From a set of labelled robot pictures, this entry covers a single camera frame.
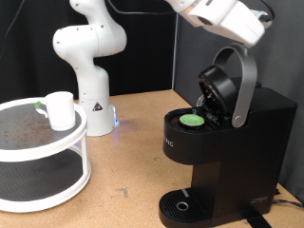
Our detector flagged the thin black hanging cable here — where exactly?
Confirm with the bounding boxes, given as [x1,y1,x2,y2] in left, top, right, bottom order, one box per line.
[0,0,27,63]

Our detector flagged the white plastic mug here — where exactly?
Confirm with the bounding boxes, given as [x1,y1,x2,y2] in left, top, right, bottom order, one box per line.
[34,90,77,132]

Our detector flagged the green reusable coffee pod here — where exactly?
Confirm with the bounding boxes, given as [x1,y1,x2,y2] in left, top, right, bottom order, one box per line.
[178,113,206,129]

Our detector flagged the braided power cable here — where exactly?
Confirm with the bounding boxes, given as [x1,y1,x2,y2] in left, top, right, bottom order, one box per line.
[272,198,304,210]

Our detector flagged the black Keurig coffee machine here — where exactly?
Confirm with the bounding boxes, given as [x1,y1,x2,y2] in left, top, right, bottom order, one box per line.
[158,76,298,228]

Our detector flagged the black strap under machine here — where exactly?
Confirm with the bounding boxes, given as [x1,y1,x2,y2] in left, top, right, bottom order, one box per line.
[241,207,274,228]

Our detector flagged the black curtain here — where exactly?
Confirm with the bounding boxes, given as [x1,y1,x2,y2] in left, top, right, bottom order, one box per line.
[0,0,179,104]

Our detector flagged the white two-tier turntable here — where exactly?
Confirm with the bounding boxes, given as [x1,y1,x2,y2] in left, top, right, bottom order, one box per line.
[0,97,92,214]

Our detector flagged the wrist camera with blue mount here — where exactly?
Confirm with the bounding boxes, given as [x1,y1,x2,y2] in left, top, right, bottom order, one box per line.
[251,9,274,30]

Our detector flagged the black drip tray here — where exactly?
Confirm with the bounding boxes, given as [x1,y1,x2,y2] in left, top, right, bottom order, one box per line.
[158,187,213,228]

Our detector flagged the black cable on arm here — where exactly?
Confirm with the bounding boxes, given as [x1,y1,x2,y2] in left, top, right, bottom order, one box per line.
[106,0,276,21]

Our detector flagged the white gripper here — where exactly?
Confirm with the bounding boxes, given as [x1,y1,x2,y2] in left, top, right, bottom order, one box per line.
[202,1,267,48]

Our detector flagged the Keurig lid with silver handle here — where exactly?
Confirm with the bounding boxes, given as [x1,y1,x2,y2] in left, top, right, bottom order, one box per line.
[196,43,258,129]

